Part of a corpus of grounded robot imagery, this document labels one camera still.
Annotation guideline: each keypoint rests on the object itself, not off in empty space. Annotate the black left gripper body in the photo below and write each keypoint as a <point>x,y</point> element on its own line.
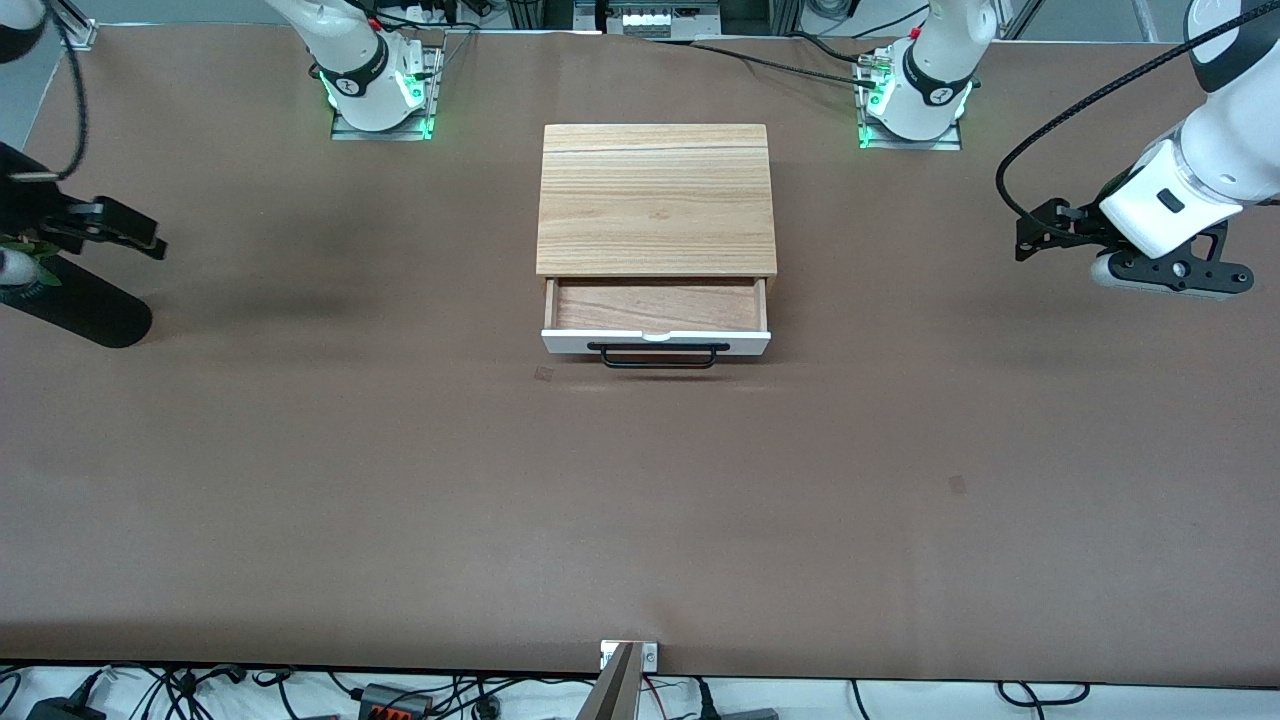
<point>1082,226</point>

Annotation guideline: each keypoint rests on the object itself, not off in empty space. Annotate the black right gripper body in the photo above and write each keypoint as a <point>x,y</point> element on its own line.
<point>30,205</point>

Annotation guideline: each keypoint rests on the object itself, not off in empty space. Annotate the light wooden drawer cabinet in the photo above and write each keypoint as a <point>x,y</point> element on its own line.
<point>656,200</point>

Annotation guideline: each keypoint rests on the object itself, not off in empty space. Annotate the black cylindrical vase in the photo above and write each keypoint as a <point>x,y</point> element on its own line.
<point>85,310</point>

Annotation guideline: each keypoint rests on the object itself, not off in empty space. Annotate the grey control box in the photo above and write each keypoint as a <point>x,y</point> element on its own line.
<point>650,18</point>

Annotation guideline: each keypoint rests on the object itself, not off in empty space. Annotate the black power adapter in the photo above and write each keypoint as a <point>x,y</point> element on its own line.
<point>65,710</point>

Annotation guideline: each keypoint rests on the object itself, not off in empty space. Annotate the black orange power strip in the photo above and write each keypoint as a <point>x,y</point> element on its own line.
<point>395,702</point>

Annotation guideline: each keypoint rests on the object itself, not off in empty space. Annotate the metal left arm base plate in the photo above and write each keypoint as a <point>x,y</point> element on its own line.
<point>950,138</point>

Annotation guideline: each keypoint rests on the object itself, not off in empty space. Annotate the metal table corner bracket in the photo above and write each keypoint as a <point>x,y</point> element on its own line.
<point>84,36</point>

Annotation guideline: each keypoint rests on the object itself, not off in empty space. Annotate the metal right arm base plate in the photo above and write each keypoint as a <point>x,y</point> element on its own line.
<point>425,100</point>

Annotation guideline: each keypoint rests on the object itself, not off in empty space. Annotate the small metal camera bracket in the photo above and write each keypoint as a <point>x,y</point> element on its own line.
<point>648,656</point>

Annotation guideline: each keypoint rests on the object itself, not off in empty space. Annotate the grey camera mount pole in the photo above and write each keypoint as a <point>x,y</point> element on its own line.
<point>612,695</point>

